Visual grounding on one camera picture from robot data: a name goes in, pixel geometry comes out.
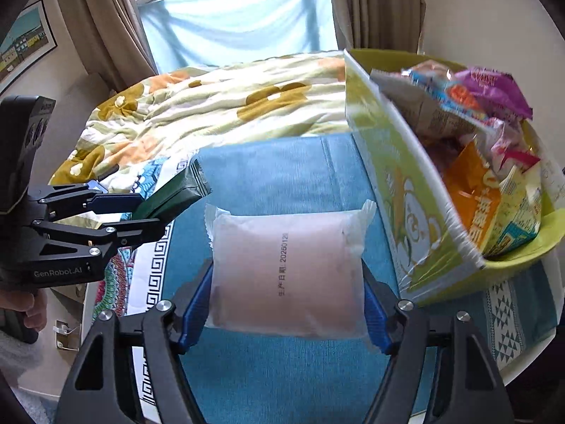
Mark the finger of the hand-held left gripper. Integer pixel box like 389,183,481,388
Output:
33,218,162,254
29,181,143,220

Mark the blue patterned tablecloth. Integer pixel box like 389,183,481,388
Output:
82,132,561,424

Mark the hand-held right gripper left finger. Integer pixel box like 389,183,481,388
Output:
55,258,215,424

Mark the white wall socket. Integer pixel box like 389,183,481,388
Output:
53,318,82,349

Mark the light blue sheer curtain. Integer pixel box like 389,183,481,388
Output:
139,0,338,71

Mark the floral striped quilt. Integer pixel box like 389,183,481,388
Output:
48,51,354,186

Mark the white translucent snack packet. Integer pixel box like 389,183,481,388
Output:
204,200,377,341

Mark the green cardboard box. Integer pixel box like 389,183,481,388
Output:
343,48,565,307

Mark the person's left forearm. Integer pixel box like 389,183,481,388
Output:
0,329,31,389

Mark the dark green snack packet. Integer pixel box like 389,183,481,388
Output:
131,159,213,222

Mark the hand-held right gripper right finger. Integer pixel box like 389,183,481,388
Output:
362,263,515,424

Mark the person's left hand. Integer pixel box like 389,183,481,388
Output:
0,289,48,332

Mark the pile of assorted snacks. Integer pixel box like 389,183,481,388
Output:
370,59,557,259

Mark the framed wall poster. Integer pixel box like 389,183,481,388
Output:
0,0,58,94

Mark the beige curtain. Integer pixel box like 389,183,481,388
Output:
329,0,427,56
53,0,159,93

